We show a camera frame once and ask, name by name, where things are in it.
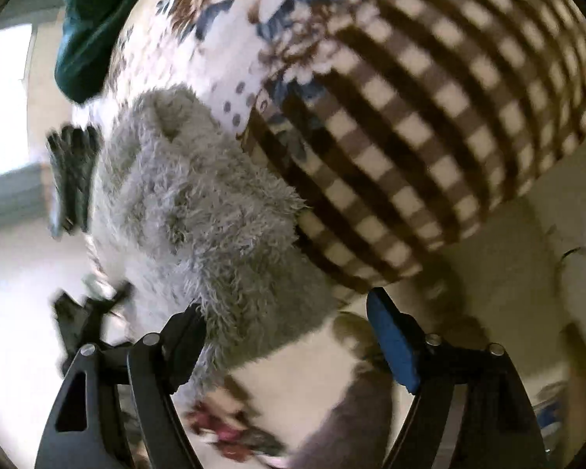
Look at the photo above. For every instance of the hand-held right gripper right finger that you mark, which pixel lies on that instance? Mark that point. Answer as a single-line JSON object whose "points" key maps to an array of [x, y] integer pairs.
{"points": [[393, 347]]}

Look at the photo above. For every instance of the person's fleece clothing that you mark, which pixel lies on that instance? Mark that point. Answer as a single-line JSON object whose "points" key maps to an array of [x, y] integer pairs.
{"points": [[344, 430]]}

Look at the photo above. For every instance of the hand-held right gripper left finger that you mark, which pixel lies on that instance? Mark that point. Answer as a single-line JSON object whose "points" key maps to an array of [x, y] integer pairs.
{"points": [[180, 347]]}

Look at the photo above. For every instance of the floral blanket with checked border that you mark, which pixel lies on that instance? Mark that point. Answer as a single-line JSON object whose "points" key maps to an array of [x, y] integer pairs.
{"points": [[420, 132]]}

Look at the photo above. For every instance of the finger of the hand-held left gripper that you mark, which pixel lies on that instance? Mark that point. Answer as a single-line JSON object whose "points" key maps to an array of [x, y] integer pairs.
{"points": [[85, 315]]}

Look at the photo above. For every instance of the teal plush quilt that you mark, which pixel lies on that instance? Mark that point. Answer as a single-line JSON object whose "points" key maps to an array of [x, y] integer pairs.
{"points": [[93, 24]]}

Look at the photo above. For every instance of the grey fluffy pants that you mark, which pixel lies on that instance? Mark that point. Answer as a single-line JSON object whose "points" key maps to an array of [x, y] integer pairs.
{"points": [[200, 229]]}

